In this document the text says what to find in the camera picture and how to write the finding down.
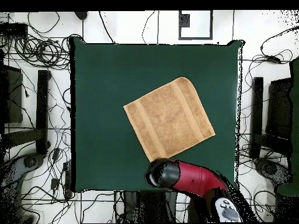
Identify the tan terry towel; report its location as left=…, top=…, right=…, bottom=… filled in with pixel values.
left=123, top=76, right=216, bottom=163

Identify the black flat device box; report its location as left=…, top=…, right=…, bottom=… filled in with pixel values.
left=0, top=23, right=29, bottom=37

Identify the black power adapter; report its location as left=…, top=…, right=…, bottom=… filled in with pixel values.
left=51, top=148, right=61, bottom=162
left=266, top=55, right=282, bottom=64

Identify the black power strip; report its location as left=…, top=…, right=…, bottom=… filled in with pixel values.
left=62, top=162, right=72, bottom=199

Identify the coiled black cable bundle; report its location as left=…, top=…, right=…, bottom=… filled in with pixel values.
left=13, top=34, right=71, bottom=71

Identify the person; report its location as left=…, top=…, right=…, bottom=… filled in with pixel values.
left=74, top=11, right=89, bottom=20

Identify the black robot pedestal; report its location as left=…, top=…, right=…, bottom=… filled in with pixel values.
left=122, top=190, right=178, bottom=223

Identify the dark green fabric sheet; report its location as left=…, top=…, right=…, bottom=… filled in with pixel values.
left=275, top=55, right=299, bottom=197

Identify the dark square floor frame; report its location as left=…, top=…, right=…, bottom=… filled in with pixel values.
left=178, top=10, right=214, bottom=41

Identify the black square case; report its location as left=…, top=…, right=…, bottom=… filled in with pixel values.
left=0, top=64, right=23, bottom=124
left=266, top=78, right=293, bottom=141

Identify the dark green table cloth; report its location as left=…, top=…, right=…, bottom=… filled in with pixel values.
left=69, top=37, right=245, bottom=193

